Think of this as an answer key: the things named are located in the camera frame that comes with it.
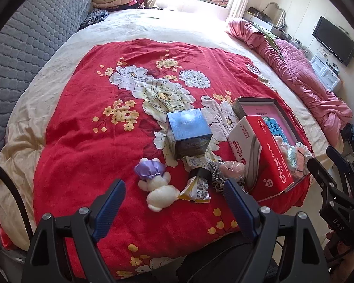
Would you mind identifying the black tape roll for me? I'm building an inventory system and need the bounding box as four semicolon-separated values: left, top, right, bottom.
188;167;213;183

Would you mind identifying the black television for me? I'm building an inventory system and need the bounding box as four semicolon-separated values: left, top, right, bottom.
312;16;354;67

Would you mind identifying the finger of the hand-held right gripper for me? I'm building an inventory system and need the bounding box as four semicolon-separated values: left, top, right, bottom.
308;158;338;191
326;146;353;173

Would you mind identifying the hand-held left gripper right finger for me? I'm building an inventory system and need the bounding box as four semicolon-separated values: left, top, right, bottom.
223;179;332;283

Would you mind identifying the red floral blanket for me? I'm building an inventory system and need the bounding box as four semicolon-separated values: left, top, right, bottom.
34;38;312;280

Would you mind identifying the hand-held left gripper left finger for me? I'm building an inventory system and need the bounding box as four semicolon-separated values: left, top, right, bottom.
21;179;126;283

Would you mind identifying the pink quilt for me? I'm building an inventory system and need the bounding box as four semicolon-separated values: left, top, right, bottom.
226;18;353;142

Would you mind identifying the leopard print cloth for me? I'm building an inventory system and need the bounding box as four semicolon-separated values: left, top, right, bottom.
209;161;248;195

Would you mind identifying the yellow snack packet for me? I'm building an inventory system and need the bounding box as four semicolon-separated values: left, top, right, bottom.
178;177;211;204

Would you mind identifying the bed with beige sheet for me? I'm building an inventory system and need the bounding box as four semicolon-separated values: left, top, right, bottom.
0;7;354;251

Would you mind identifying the person's right hand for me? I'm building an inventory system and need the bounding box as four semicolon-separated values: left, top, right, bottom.
324;232;354;275

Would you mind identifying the vanity mirror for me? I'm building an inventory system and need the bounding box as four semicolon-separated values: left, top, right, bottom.
265;2;285;28

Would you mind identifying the green cloth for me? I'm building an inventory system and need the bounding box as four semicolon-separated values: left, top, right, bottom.
255;25;276;48

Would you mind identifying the white green wipes packet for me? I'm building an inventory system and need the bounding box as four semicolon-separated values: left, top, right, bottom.
184;156;219;171

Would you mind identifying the pink round puff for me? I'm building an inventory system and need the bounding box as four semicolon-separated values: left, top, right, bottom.
218;161;245;182

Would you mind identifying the red tissue pack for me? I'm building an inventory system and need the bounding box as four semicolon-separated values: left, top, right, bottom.
227;115;294;194

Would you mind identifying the pink pouch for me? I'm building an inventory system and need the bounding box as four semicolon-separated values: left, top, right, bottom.
292;143;313;180

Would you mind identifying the black tray box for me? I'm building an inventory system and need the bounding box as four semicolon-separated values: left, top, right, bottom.
232;97;313;193

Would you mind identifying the dark patterned pillow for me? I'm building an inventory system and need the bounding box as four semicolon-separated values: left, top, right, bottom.
79;9;109;30

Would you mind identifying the dark blue box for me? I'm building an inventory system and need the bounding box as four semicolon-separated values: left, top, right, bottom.
166;109;213;160

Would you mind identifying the white plush toy purple dress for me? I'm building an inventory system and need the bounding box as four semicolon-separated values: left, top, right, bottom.
134;158;180;212

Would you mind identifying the white cabinet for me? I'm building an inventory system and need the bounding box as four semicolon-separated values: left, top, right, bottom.
310;54;342;93

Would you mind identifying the grey quilted headboard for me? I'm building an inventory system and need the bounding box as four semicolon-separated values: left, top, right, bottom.
0;0;93;248

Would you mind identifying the black cable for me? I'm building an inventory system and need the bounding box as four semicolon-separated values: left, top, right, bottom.
0;155;37;236

